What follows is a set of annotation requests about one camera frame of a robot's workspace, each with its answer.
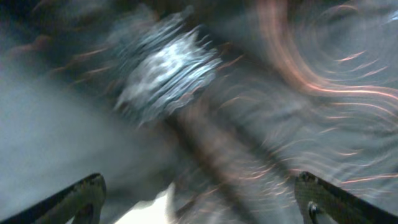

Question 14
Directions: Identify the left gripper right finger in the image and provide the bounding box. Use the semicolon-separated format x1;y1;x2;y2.
294;172;397;224

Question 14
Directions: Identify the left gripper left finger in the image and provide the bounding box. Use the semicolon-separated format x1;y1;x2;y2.
1;173;106;224

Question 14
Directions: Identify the black orange-patterned jersey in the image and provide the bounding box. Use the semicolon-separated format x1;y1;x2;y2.
1;1;397;223

